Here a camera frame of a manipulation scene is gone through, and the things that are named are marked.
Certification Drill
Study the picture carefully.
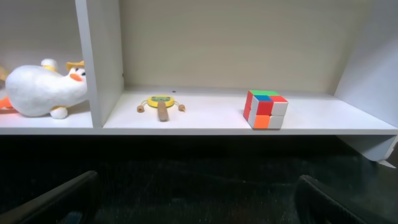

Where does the white shelf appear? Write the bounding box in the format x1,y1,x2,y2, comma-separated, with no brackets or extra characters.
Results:
0,0,398,170

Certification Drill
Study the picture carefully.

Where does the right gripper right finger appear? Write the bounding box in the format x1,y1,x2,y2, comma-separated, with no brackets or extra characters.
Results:
293,174,398,224

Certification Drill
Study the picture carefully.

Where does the white plush duck yellow hat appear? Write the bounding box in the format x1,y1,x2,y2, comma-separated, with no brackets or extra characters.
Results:
0,58,88,120

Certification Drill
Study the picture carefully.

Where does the yellow rattle drum toy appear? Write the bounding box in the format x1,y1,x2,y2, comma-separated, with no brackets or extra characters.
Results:
136,94,187,123

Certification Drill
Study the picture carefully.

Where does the many-coloured puzzle cube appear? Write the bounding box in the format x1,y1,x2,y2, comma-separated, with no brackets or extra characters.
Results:
243,90,289,131

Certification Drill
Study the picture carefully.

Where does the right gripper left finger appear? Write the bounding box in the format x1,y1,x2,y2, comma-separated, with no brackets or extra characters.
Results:
0,170,101,224

